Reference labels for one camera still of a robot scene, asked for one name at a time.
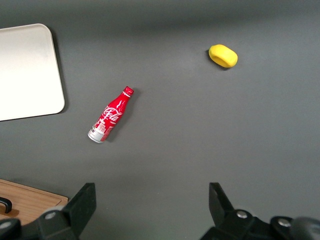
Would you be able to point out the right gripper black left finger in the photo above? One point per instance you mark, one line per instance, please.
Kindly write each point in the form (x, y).
(80, 205)

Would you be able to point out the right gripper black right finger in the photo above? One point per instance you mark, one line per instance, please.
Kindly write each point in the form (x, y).
(222, 212)

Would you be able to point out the red soda can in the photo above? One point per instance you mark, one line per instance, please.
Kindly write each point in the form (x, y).
(110, 115)

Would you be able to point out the beige plastic tray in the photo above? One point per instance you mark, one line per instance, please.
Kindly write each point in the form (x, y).
(25, 75)

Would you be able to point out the wooden drawer cabinet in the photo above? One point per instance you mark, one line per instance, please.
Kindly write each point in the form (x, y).
(32, 200)

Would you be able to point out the yellow sponge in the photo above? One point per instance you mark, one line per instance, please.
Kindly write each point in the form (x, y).
(223, 56)

